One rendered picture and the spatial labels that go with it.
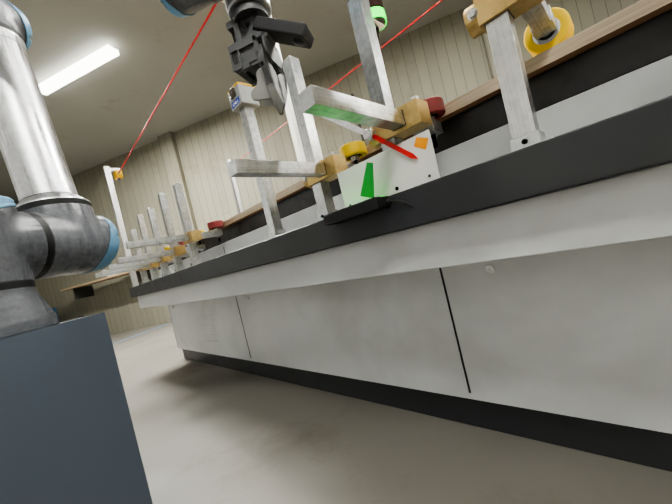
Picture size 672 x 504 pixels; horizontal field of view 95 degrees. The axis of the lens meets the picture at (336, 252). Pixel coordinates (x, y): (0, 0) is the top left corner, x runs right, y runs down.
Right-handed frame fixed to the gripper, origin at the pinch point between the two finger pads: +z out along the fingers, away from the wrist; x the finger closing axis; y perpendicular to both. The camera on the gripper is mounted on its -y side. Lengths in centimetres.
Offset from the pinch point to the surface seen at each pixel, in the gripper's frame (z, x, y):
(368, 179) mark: 16.7, -13.8, -11.1
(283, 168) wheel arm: 9.6, -7.0, 6.3
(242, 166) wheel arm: 9.4, 2.5, 11.0
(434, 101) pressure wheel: 2.8, -19.5, -29.5
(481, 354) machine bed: 68, -31, -27
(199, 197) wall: -118, -397, 356
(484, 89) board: 3.6, -21.3, -40.4
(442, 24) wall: -234, -413, -93
